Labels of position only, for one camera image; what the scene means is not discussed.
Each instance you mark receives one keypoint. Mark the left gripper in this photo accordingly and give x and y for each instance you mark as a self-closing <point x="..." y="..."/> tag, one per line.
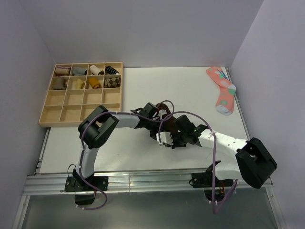
<point x="153" y="134"/>

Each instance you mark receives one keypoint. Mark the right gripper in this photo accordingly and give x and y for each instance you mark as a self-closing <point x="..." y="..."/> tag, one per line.
<point x="175" y="145"/>

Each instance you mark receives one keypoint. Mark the brown sock with striped cuff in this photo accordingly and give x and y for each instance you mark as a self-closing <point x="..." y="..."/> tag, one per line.
<point x="169" y="120"/>

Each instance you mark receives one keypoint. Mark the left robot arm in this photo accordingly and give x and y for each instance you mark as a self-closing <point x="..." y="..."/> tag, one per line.
<point x="96" y="129"/>

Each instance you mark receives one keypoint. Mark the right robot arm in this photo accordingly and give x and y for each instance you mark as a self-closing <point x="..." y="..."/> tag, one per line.
<point x="233" y="158"/>

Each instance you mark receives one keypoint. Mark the pink patterned sock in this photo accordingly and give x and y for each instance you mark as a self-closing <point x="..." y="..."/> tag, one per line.
<point x="225" y="101"/>

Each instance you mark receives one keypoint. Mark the brown checkered rolled sock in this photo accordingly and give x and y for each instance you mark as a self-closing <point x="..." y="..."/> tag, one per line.
<point x="114" y="82"/>

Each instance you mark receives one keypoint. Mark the black white striped rolled sock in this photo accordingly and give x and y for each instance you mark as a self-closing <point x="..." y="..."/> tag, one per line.
<point x="111" y="71"/>

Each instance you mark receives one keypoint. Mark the mustard yellow rolled sock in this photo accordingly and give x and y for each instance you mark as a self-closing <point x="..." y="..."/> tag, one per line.
<point x="94" y="83"/>

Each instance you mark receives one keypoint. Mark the pale yellow rolled sock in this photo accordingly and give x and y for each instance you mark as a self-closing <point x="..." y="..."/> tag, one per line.
<point x="79" y="84"/>

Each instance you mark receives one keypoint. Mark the wooden compartment tray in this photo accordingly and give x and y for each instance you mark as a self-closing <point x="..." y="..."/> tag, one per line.
<point x="70" y="107"/>

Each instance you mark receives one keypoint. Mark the grey blue rolled sock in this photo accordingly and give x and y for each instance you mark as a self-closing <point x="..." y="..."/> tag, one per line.
<point x="79" y="71"/>

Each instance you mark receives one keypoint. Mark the grey brown rolled sock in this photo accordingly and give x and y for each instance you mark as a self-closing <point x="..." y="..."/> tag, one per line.
<point x="59" y="84"/>

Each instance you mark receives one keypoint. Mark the beige striped rolled sock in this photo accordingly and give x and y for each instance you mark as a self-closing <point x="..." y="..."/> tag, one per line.
<point x="61" y="70"/>

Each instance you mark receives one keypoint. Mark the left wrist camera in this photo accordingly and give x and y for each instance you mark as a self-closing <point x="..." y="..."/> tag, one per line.
<point x="161" y="113"/>

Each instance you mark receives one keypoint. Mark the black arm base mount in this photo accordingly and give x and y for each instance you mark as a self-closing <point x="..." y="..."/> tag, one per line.
<point x="203" y="179"/>

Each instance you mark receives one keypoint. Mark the aluminium frame rail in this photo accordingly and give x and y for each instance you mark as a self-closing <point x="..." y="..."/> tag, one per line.
<point x="118" y="182"/>

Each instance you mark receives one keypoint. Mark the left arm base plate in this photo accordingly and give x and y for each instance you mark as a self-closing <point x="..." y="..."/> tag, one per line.
<point x="74" y="185"/>

